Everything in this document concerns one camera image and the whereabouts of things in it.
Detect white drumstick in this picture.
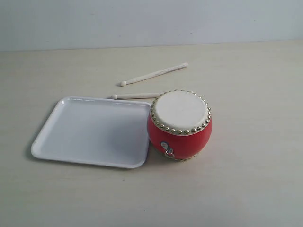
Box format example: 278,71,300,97
109,93,161,100
118,62,188,87

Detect red small drum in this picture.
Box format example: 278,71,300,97
147,90,212,161

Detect white rectangular tray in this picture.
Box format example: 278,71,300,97
31,96,151,169

